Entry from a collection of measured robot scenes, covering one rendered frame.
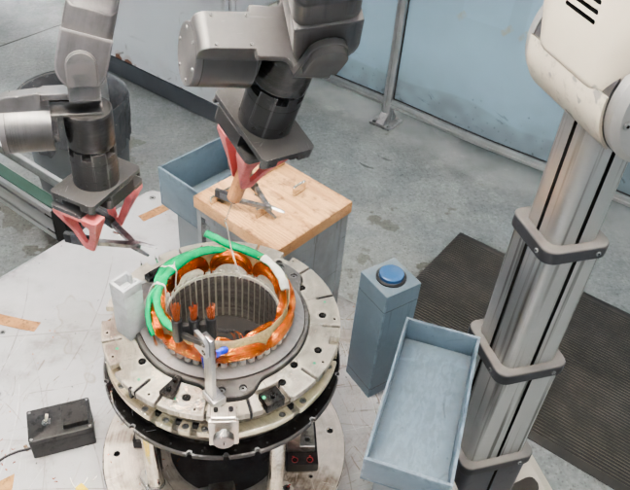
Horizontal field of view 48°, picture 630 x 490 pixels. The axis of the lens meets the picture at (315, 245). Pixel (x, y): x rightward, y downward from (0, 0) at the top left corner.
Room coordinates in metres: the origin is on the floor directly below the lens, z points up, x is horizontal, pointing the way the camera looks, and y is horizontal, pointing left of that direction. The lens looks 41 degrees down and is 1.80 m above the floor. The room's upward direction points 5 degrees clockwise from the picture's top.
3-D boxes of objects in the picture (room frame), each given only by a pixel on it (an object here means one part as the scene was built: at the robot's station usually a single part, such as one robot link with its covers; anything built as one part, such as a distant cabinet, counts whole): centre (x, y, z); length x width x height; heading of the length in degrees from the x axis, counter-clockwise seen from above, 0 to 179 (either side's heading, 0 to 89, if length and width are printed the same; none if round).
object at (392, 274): (0.83, -0.13, 1.04); 0.04 x 0.04 x 0.01
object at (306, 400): (0.58, -0.02, 1.05); 0.09 x 0.04 x 0.01; 141
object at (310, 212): (0.97, 0.08, 1.05); 0.20 x 0.19 x 0.02; 52
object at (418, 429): (0.58, -0.16, 0.92); 0.25 x 0.11 x 0.28; 166
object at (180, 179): (1.06, 0.20, 0.92); 0.17 x 0.11 x 0.28; 142
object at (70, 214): (0.70, 0.29, 1.21); 0.07 x 0.07 x 0.09; 69
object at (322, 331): (0.65, 0.12, 1.09); 0.32 x 0.32 x 0.01
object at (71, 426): (0.65, 0.38, 0.81); 0.10 x 0.06 x 0.06; 113
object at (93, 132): (0.71, 0.29, 1.34); 0.07 x 0.06 x 0.07; 109
